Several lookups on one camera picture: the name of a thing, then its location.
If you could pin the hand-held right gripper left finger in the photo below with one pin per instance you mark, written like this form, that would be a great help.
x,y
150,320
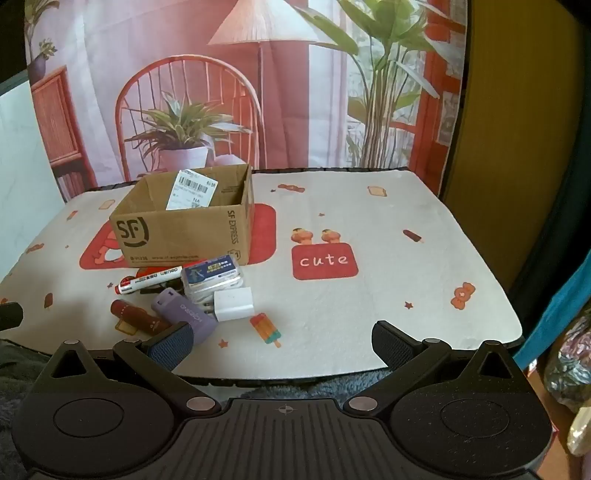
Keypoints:
x,y
171,345

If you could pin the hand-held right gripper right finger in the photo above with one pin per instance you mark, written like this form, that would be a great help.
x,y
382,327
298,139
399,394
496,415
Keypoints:
x,y
392,345

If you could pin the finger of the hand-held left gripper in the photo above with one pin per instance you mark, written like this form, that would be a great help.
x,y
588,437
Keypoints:
x,y
10,316

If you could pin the purple plastic bottle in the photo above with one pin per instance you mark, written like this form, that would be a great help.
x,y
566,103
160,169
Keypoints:
x,y
184,309

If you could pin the dark red lipstick tube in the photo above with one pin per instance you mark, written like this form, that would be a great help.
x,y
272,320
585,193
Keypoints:
x,y
136,316

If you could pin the red and white marker pen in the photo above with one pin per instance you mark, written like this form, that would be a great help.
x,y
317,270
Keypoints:
x,y
152,279

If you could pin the clear plastic floss box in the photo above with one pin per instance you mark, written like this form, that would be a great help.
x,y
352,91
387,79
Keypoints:
x,y
210,277

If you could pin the brown cardboard box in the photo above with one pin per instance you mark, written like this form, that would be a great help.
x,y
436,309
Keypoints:
x,y
184,235

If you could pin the white cartoon printed mat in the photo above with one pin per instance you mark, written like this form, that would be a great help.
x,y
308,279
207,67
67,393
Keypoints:
x,y
392,295

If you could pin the white shipping label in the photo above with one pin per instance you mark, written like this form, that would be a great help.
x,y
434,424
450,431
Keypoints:
x,y
191,189

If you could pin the teal cloth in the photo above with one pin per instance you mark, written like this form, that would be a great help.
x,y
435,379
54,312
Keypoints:
x,y
558,314

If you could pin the floral patterned bag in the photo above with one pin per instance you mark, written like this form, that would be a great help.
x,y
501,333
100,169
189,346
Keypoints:
x,y
570,369

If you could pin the printed room scene backdrop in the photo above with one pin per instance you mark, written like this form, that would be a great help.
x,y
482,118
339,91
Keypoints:
x,y
300,101

